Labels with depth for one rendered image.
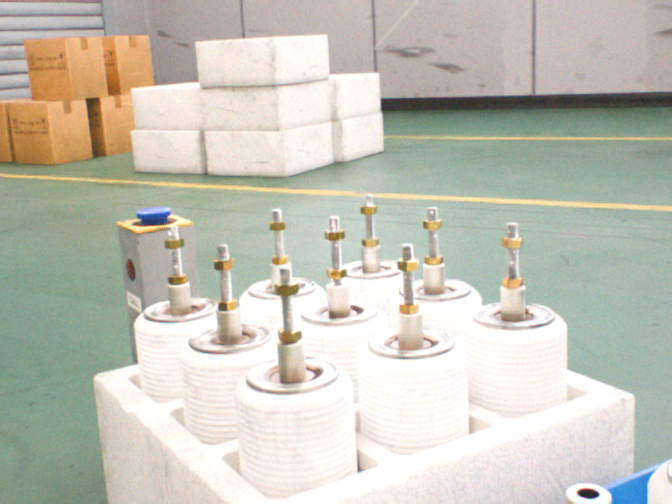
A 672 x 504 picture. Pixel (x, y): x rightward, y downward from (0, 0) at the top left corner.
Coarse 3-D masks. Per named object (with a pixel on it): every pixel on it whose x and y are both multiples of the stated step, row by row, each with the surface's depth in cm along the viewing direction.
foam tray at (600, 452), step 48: (96, 384) 95; (576, 384) 86; (144, 432) 83; (480, 432) 76; (528, 432) 76; (576, 432) 79; (624, 432) 83; (144, 480) 86; (192, 480) 74; (240, 480) 70; (384, 480) 69; (432, 480) 71; (480, 480) 74; (528, 480) 77; (576, 480) 80
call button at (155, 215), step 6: (138, 210) 107; (144, 210) 106; (150, 210) 106; (156, 210) 105; (162, 210) 105; (168, 210) 106; (138, 216) 105; (144, 216) 105; (150, 216) 105; (156, 216) 105; (162, 216) 105; (168, 216) 106; (144, 222) 105; (150, 222) 105; (156, 222) 105; (162, 222) 106
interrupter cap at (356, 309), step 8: (320, 304) 90; (352, 304) 90; (360, 304) 89; (368, 304) 89; (304, 312) 88; (312, 312) 88; (320, 312) 88; (352, 312) 88; (360, 312) 87; (368, 312) 87; (376, 312) 87; (304, 320) 86; (312, 320) 85; (320, 320) 85; (328, 320) 85; (336, 320) 85; (344, 320) 85; (352, 320) 84; (360, 320) 84; (368, 320) 85
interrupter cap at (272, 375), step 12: (276, 360) 75; (312, 360) 74; (324, 360) 74; (252, 372) 72; (264, 372) 72; (276, 372) 73; (312, 372) 73; (324, 372) 71; (336, 372) 71; (252, 384) 70; (264, 384) 70; (276, 384) 70; (288, 384) 69; (300, 384) 69; (312, 384) 69; (324, 384) 69
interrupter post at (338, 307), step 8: (328, 288) 86; (336, 288) 86; (344, 288) 86; (328, 296) 87; (336, 296) 86; (344, 296) 86; (328, 304) 87; (336, 304) 86; (344, 304) 86; (328, 312) 87; (336, 312) 87; (344, 312) 87
